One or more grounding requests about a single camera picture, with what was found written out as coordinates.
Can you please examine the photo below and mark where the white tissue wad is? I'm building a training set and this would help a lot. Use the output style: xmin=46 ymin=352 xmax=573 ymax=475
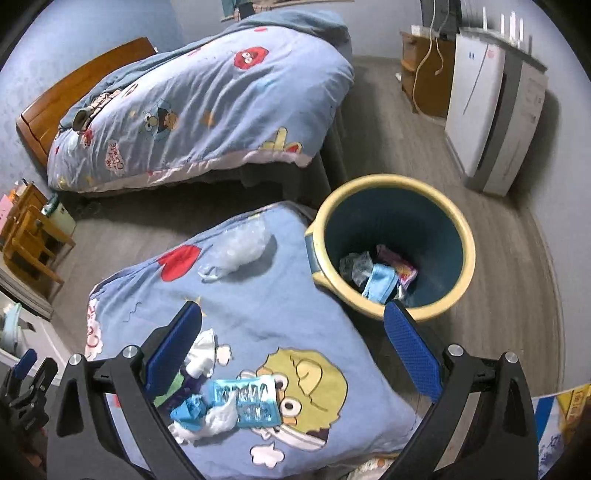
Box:
xmin=184 ymin=329 xmax=217 ymax=380

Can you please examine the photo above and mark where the light blue face mask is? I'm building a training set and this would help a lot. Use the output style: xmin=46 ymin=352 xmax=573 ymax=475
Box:
xmin=362 ymin=264 xmax=399 ymax=304

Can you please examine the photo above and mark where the blue blister pill pack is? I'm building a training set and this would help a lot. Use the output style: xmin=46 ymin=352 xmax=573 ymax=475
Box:
xmin=208 ymin=375 xmax=281 ymax=429

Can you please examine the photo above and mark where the clear plastic bag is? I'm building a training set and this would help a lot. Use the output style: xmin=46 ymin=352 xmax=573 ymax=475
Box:
xmin=197 ymin=217 xmax=270 ymax=283

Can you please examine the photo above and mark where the pink snack wrapper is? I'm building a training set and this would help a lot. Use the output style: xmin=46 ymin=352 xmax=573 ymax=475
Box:
xmin=377 ymin=244 xmax=418 ymax=290

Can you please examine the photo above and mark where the yellow teal trash bin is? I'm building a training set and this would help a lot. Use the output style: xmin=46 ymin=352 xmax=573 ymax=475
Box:
xmin=304 ymin=174 xmax=476 ymax=322

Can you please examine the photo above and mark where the near bed cartoon blue cover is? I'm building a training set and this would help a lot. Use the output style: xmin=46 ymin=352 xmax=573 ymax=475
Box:
xmin=86 ymin=202 xmax=421 ymax=479

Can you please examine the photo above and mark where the wooden side table left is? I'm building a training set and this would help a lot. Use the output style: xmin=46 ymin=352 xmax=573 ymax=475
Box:
xmin=2 ymin=183 xmax=75 ymax=300

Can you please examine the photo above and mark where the small white green bin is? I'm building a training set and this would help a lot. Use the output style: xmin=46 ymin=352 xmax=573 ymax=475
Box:
xmin=41 ymin=194 xmax=76 ymax=236

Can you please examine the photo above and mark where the wooden headboard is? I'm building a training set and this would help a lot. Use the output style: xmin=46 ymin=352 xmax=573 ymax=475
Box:
xmin=16 ymin=37 xmax=156 ymax=171

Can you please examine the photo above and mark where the white air purifier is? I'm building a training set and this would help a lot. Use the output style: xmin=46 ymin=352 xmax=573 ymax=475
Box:
xmin=445 ymin=28 xmax=548 ymax=197

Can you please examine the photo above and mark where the large bed cartoon duvet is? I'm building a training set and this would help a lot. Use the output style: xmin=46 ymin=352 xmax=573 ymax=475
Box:
xmin=46 ymin=9 xmax=355 ymax=194

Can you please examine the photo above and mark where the wooden nightstand right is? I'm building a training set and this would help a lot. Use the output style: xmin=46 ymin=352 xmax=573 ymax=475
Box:
xmin=401 ymin=32 xmax=456 ymax=119

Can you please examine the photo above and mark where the white router with antennas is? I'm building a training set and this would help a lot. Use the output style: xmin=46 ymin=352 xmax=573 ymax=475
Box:
xmin=481 ymin=6 xmax=527 ymax=49

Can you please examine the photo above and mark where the black monitor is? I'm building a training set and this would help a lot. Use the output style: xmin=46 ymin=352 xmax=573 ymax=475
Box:
xmin=420 ymin=0 xmax=463 ymax=40

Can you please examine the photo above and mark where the white cable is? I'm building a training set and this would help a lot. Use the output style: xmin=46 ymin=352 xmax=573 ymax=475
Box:
xmin=410 ymin=0 xmax=447 ymax=114

